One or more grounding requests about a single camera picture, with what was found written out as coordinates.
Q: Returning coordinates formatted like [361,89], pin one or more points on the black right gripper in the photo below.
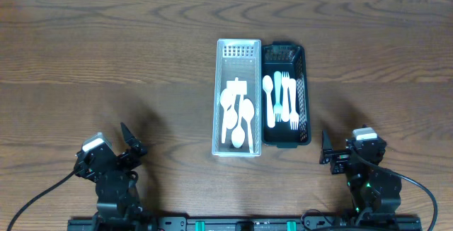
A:
[338,159]

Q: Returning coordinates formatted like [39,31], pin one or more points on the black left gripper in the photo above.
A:
[127,156]

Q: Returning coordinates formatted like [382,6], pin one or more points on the white plastic fork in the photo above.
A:
[293,115]
[277,107]

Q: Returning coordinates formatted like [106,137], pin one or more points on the white plastic fork hidden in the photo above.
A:
[285,100]

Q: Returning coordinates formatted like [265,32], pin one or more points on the white plastic spoon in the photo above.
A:
[248,114]
[230,114]
[238,135]
[268,87]

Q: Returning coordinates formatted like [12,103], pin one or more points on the white plastic spoon lowest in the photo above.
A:
[225,102]

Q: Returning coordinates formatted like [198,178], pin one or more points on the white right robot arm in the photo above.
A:
[375,193]

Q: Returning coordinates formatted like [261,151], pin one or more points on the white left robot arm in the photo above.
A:
[115,178]

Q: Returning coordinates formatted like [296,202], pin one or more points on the black plastic basket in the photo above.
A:
[290,58]

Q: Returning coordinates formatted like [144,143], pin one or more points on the clear plastic basket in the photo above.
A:
[237,58]

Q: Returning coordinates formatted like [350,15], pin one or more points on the black rail with green clips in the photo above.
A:
[309,221]

